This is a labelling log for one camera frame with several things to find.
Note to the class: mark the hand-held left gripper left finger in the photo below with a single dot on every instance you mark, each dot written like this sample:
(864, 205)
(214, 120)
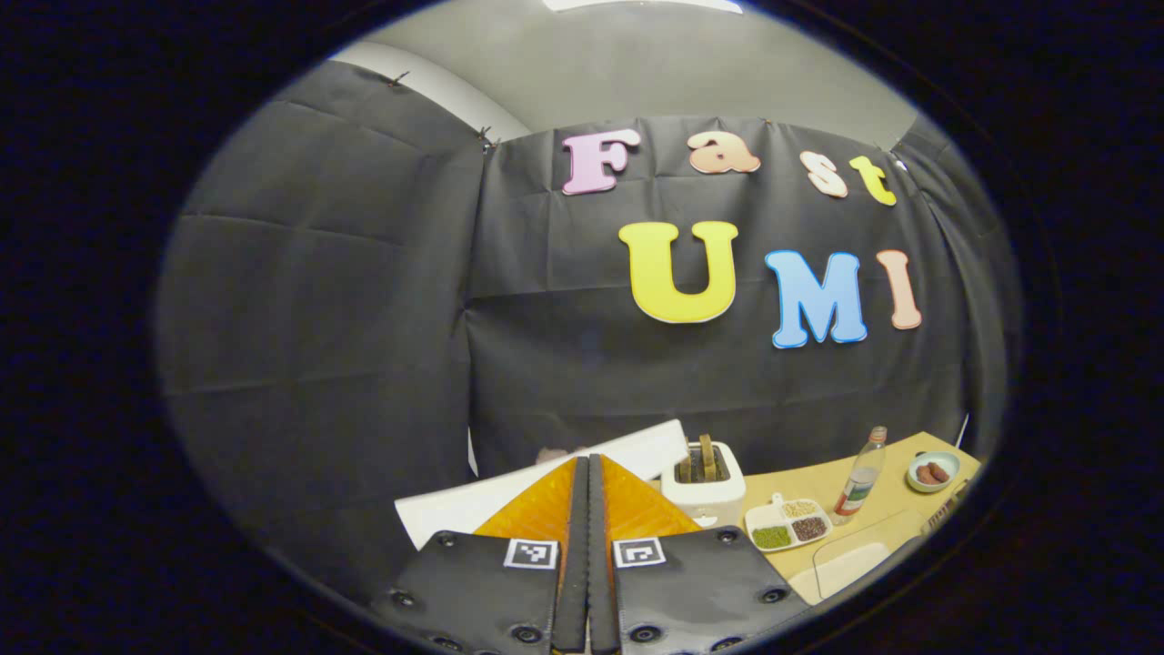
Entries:
(575, 564)

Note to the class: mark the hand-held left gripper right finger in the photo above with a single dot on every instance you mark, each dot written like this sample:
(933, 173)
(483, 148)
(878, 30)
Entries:
(602, 582)

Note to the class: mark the white rice cooker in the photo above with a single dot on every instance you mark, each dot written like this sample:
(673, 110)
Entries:
(455, 509)

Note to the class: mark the white toaster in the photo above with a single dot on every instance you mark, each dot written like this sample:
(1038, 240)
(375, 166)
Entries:
(705, 500)

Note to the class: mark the brown bread slice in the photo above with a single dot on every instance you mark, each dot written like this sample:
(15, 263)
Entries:
(707, 455)
(687, 468)

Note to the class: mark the white divided bean dish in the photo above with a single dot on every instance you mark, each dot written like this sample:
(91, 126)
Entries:
(787, 526)

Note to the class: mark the clear plastic water bottle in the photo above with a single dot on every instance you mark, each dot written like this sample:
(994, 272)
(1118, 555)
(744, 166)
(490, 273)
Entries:
(859, 487)

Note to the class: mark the reddish brown meat piece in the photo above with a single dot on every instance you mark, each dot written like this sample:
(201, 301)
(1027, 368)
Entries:
(924, 474)
(939, 471)

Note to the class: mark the black backdrop cloth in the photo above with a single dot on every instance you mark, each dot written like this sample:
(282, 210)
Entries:
(318, 318)

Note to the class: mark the pale green plate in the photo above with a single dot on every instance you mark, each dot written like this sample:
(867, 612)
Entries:
(935, 455)

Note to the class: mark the ceiling light panel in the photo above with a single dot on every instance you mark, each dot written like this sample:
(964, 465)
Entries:
(646, 5)

